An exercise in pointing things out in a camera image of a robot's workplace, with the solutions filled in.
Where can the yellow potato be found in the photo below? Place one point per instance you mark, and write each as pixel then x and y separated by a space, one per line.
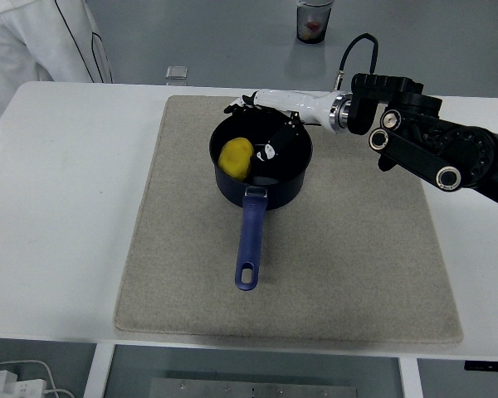
pixel 235 159

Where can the person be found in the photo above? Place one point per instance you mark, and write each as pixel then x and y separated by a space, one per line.
pixel 33 41

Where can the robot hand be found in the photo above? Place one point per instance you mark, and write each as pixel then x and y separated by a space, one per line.
pixel 290 101

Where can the small clear square box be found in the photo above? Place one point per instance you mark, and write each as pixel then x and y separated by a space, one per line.
pixel 177 72

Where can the white table leg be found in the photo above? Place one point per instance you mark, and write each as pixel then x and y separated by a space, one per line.
pixel 97 373
pixel 411 379

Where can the black bin with clear liner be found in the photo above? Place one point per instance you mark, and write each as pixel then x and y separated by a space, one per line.
pixel 313 25

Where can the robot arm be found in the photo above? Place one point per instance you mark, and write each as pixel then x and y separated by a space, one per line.
pixel 419 137

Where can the black table control panel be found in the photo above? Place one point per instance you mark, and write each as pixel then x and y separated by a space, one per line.
pixel 489 365

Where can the beige fabric mat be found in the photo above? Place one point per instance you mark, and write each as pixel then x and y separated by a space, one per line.
pixel 315 269

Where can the white power strip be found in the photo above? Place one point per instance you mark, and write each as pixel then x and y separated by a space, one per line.
pixel 12 385

